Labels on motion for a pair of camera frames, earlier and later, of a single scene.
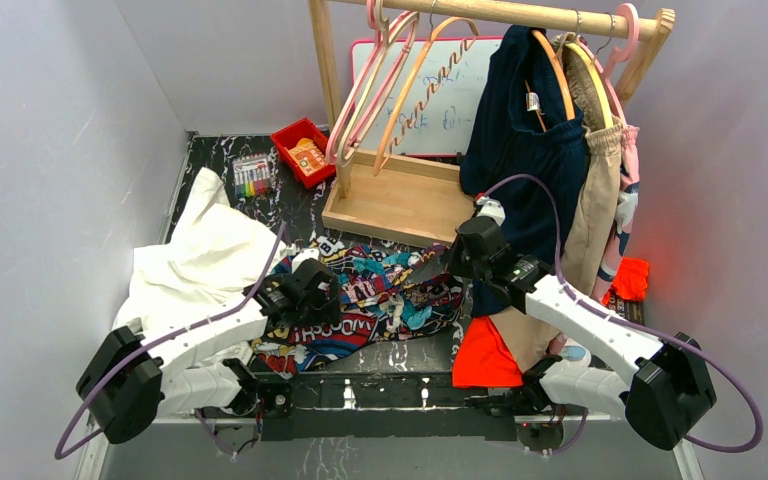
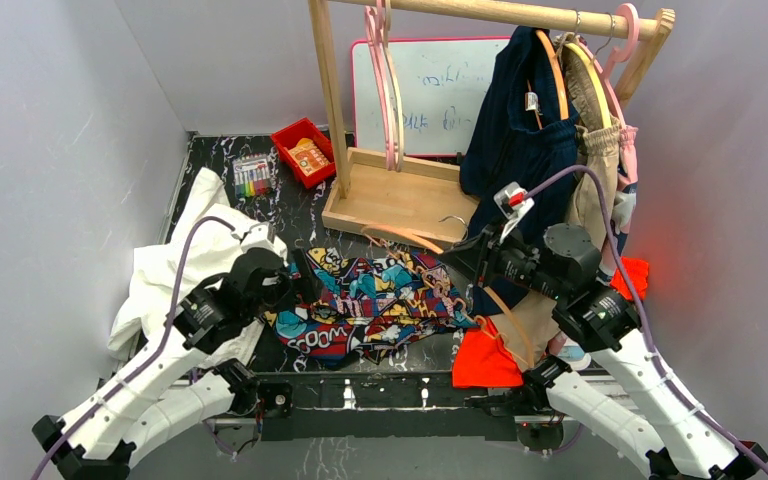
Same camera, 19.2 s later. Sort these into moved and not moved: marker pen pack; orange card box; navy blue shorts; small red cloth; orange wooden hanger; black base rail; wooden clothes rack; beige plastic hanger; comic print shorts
Moved: comic print shorts; beige plastic hanger; orange wooden hanger
Not moved: orange card box; black base rail; marker pen pack; small red cloth; wooden clothes rack; navy blue shorts
